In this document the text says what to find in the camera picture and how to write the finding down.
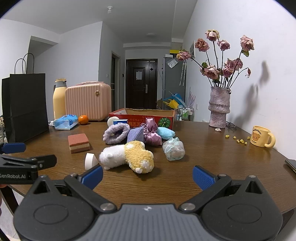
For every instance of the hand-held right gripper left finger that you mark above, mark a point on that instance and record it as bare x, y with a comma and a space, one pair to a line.
93, 177

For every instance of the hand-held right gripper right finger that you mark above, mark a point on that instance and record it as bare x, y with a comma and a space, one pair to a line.
203, 177

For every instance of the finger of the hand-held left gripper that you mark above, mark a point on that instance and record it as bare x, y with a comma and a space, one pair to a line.
13, 147
44, 161

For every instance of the white wedge sponge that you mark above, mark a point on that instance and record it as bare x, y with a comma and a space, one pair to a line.
90, 161

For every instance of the purple fluffy headband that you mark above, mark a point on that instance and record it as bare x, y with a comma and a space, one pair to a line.
108, 136

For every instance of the white and yellow plush toy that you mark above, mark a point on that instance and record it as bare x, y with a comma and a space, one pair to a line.
136, 155

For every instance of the light blue plush puff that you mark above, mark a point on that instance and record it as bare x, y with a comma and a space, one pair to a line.
165, 133

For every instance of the purple woven pouch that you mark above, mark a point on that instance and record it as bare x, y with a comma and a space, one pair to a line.
135, 135

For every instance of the white round sponge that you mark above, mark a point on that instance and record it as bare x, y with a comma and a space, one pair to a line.
111, 121

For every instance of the small blue tissue packet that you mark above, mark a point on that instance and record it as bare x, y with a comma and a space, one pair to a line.
121, 122

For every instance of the pink satin scrunchie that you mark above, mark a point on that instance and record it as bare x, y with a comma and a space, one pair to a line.
151, 136

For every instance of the red cardboard box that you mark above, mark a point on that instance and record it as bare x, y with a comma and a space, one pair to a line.
161, 115

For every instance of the blue tissue pack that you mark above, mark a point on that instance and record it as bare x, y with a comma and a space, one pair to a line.
64, 122

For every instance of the black paper bag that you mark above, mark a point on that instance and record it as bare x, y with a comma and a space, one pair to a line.
23, 104

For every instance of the scattered yellow crumbs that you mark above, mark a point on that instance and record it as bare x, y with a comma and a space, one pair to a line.
238, 140

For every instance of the orange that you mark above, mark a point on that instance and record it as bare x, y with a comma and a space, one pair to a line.
83, 120

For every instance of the black glasses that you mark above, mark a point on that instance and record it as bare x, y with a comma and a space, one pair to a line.
232, 126

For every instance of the yellow thermos bottle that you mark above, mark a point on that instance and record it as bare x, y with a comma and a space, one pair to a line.
59, 102

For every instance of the trolley rack with bottles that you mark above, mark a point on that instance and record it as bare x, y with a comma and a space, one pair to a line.
185, 113

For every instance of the yellow bear mug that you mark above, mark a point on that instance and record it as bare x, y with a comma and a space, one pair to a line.
259, 136

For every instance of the pink ceramic vase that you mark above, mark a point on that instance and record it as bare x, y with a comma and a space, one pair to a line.
218, 106

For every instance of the pink ribbed suitcase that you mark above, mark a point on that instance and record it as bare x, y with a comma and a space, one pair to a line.
87, 102

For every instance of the pile of blue yellow bags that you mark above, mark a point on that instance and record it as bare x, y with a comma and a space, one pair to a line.
172, 102

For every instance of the brown cardboard box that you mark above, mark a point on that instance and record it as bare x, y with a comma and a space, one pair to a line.
159, 103

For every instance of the black phone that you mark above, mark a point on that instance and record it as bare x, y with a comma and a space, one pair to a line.
291, 164

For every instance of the dark entrance door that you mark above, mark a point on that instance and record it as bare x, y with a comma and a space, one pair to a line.
141, 92

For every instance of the grey refrigerator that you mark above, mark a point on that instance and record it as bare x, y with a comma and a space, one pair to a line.
171, 81

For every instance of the folded umbrella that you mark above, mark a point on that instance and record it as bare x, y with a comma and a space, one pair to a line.
182, 74

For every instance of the dried pink roses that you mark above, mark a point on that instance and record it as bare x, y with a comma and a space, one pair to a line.
211, 71

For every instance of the clear plastic bag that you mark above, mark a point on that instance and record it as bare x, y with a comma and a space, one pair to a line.
172, 63

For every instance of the yellow box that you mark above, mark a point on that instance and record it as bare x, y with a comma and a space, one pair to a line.
175, 51

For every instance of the ceiling lamp socket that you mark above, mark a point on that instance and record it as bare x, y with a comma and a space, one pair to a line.
110, 9

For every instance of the white wall panel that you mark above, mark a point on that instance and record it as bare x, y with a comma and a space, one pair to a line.
192, 49

